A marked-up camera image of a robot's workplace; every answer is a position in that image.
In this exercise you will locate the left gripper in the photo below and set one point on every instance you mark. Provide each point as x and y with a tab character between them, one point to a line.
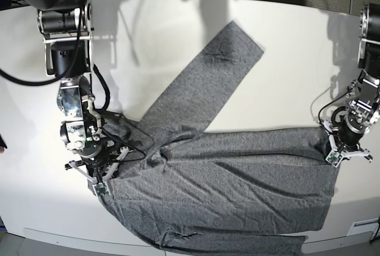
342	139

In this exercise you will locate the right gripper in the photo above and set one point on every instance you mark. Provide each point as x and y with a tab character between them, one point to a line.
99	161

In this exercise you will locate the grey heather long-sleeve shirt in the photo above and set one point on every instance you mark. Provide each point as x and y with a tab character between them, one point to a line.
226	193

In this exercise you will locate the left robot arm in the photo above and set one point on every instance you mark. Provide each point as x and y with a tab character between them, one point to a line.
349	123

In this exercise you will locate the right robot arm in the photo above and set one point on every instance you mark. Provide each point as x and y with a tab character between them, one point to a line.
67	36

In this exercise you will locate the white label sticker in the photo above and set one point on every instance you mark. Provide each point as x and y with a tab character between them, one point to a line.
362	226

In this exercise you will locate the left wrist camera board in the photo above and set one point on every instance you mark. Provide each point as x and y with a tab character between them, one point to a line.
334	158

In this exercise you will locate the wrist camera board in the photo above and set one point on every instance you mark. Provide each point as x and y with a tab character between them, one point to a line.
334	158
101	189

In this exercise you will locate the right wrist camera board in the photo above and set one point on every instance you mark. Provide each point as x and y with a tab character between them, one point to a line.
101	189

